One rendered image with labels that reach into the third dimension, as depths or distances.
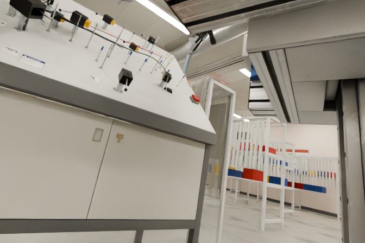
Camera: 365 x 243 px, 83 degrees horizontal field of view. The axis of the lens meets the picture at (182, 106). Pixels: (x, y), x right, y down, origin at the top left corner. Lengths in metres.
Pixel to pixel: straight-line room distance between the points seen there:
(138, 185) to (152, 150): 0.16
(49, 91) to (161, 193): 0.65
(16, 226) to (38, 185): 0.13
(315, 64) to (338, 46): 0.04
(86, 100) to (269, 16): 0.72
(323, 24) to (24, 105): 0.85
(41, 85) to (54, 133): 0.18
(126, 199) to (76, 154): 0.29
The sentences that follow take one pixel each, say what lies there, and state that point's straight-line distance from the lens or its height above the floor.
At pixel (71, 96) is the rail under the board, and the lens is 0.87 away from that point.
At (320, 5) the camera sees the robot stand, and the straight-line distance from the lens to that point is 0.31.
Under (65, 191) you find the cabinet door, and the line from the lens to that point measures 0.91.
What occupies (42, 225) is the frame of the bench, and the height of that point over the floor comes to 0.38.
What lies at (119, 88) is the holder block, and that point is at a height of 0.93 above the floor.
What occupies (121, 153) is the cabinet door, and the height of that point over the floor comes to 0.66.
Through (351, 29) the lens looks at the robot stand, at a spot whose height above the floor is 0.81.
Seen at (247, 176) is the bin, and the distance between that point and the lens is 3.98.
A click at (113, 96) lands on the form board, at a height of 0.88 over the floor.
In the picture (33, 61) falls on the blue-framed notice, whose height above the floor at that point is 0.92.
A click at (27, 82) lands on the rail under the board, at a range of 0.87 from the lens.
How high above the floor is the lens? 0.64
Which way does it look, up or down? 16 degrees up
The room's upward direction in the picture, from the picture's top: 10 degrees clockwise
